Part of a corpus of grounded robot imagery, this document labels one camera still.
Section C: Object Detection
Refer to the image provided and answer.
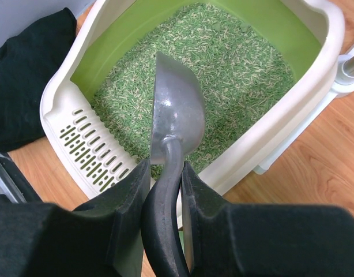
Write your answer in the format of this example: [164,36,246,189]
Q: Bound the black cloth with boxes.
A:
[0,8,77,152]

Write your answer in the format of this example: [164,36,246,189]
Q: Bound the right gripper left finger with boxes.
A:
[0,159,150,276]

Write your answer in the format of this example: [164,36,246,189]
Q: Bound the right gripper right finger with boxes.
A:
[181,163,354,276]

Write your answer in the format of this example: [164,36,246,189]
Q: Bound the cream green litter box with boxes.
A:
[40,1,345,198]

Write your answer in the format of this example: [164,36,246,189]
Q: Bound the grey metal scoop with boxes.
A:
[141,52,205,276]

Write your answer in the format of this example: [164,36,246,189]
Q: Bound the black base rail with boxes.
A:
[0,153,42,203]

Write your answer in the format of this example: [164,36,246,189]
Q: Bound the white clothes rack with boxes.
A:
[254,45,354,175]

